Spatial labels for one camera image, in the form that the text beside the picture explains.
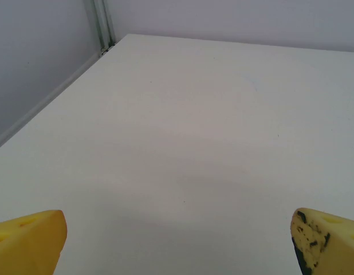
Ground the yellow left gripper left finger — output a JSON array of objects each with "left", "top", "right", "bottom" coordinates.
[{"left": 0, "top": 209, "right": 68, "bottom": 275}]

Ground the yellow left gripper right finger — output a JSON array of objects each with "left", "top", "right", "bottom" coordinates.
[{"left": 289, "top": 207, "right": 354, "bottom": 275}]

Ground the aluminium side frame rail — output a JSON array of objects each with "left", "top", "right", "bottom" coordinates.
[{"left": 0, "top": 51, "right": 109, "bottom": 152}]

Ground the aluminium frame post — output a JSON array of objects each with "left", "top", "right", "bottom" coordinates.
[{"left": 84, "top": 0, "right": 118, "bottom": 54}]

